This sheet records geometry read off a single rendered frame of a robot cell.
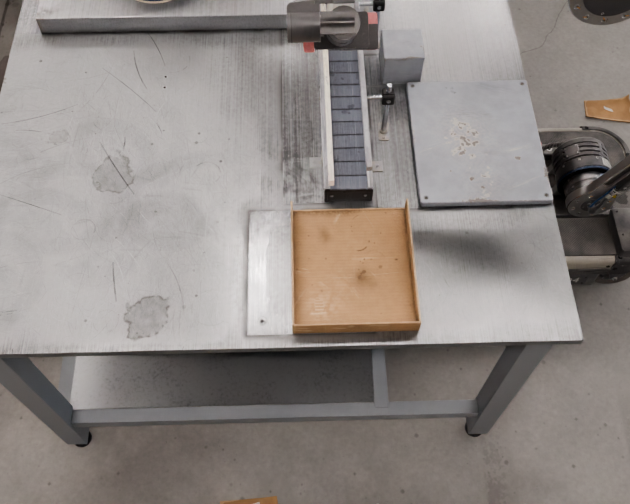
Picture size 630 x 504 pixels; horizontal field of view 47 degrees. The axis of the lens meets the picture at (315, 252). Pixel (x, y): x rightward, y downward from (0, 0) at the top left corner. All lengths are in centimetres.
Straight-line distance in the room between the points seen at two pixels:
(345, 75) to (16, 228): 84
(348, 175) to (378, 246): 18
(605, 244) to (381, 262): 105
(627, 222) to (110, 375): 163
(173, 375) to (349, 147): 87
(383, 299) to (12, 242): 82
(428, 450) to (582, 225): 86
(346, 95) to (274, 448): 109
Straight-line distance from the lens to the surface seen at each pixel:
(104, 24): 207
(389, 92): 168
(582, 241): 245
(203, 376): 215
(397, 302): 155
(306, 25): 131
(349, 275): 157
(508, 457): 236
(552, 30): 337
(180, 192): 171
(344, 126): 173
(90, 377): 222
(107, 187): 175
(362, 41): 142
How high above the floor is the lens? 222
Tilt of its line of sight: 60 degrees down
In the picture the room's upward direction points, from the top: straight up
